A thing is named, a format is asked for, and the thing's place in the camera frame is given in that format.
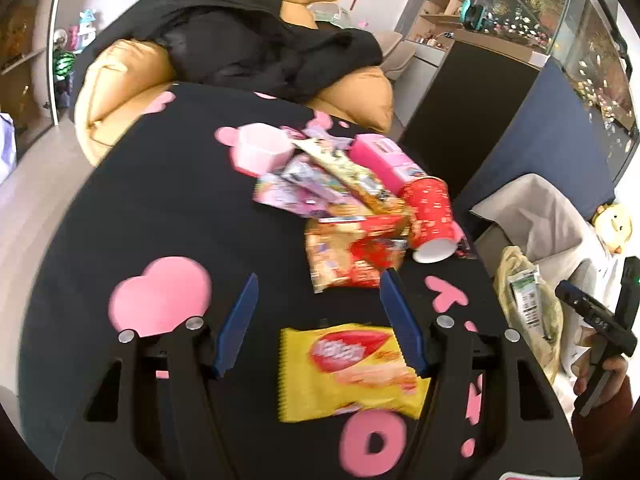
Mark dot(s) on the black pink Kitty table cloth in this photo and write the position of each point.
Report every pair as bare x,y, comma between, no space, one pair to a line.
117,377

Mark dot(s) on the person's right hand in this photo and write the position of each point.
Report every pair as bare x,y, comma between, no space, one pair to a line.
613,369

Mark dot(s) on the beige blanket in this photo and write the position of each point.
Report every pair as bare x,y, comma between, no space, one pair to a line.
533,215

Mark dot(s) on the glass fish tank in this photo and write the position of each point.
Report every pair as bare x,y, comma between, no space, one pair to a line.
581,35

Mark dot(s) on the pink hexagonal box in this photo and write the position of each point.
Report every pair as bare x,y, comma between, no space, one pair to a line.
259,149

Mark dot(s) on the pink tissue box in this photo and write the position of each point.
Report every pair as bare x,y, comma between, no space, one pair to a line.
386,159

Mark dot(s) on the yellow snack bag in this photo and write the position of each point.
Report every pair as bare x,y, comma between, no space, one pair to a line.
345,368

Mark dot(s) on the green white snack packet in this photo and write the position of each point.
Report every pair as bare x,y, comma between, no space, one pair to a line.
525,289

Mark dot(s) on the yellow duck plush toy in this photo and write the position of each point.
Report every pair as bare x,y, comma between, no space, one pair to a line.
613,226

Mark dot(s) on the yellow bag lined trash bin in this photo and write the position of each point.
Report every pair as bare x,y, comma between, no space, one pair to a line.
546,352

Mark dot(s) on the black jacket on sofa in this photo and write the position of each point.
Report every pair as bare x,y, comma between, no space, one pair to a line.
241,44

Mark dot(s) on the red noodle snack packet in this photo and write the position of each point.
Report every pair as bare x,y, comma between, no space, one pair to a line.
354,251

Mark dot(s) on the beige dining chair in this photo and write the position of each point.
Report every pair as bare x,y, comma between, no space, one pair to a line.
397,53

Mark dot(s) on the red paper cup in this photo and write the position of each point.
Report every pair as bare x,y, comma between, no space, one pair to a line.
432,237

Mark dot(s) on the pink candy wrapper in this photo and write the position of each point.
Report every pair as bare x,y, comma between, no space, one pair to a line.
308,191

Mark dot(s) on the purple plastic bag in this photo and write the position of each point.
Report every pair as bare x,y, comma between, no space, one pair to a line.
7,146

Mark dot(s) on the black cabinet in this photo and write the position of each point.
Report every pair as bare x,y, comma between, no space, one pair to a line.
465,111

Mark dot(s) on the wooden display shelf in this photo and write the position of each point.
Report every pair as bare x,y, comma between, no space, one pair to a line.
27,80

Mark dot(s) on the blue fabric partition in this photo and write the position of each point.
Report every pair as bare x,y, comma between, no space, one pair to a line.
552,135

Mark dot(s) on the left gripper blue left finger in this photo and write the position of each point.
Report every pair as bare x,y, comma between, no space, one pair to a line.
231,335

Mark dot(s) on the orange leather sofa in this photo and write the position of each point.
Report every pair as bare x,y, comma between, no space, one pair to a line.
132,77

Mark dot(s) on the gold cartoon snack wrapper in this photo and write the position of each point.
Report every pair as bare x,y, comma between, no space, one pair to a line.
361,181

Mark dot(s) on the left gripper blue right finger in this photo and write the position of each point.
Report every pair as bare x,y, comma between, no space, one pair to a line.
406,329

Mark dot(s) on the toy figures on floor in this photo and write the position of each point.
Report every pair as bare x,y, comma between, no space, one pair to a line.
67,45

